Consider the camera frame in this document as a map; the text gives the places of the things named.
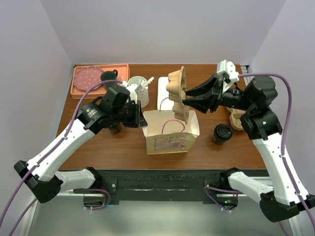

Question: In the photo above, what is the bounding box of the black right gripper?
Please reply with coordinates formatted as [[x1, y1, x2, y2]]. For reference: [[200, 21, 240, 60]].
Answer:
[[183, 72, 254, 113]]

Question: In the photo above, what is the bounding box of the white rectangular plate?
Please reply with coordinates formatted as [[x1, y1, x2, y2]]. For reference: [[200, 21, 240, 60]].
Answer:
[[157, 77, 174, 111]]

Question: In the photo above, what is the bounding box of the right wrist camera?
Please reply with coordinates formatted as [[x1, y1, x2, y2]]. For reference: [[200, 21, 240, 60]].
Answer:
[[217, 59, 239, 93]]

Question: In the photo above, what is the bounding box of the single cardboard cup carrier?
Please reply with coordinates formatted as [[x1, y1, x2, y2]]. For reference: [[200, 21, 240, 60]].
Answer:
[[166, 66, 189, 124]]

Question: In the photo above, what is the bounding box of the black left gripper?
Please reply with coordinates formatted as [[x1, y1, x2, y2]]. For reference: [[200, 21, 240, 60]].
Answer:
[[112, 99, 148, 127]]

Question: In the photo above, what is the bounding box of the dark green mug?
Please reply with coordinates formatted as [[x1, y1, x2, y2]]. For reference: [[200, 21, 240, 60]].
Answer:
[[100, 69, 118, 90]]

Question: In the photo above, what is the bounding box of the dark brown coffee cup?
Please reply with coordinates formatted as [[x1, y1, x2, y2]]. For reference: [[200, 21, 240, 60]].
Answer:
[[213, 133, 231, 145]]

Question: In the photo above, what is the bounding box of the black coffee cup stack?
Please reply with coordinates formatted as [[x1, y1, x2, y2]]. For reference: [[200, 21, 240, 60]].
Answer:
[[108, 123, 122, 134]]

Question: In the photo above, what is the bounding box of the pink cakes paper bag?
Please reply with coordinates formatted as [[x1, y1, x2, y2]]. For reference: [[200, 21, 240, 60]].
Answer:
[[142, 98, 200, 155]]

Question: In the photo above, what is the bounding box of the pink polka dot plate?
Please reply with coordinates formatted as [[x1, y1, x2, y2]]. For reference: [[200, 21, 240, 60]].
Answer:
[[73, 66, 104, 91]]

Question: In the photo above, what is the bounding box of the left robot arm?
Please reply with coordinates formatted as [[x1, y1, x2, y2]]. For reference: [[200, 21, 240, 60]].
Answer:
[[14, 86, 147, 203]]

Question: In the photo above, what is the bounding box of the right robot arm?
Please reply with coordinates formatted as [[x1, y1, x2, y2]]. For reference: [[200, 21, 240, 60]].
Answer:
[[184, 73, 315, 222]]

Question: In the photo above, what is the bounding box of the wrapped white utensil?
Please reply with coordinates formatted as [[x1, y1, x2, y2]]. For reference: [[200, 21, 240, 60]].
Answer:
[[122, 76, 154, 90]]

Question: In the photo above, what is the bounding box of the frosted white utensil cup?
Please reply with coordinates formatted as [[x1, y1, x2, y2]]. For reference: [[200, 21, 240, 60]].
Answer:
[[128, 76, 149, 108]]

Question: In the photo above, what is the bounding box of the black mounting base rail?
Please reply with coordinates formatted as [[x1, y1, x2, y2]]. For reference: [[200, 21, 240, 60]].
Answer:
[[73, 169, 249, 206]]

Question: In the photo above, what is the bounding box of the black coffee lid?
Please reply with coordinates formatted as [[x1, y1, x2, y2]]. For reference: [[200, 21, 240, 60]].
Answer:
[[214, 124, 232, 137]]

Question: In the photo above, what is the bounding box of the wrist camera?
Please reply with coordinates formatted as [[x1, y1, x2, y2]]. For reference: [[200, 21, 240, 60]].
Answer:
[[121, 81, 143, 103], [217, 59, 239, 93]]

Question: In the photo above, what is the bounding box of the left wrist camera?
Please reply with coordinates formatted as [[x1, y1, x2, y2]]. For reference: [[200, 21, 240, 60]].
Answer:
[[121, 81, 143, 103]]

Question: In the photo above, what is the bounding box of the aluminium frame rail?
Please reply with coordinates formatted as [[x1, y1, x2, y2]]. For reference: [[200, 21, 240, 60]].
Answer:
[[19, 194, 106, 236]]

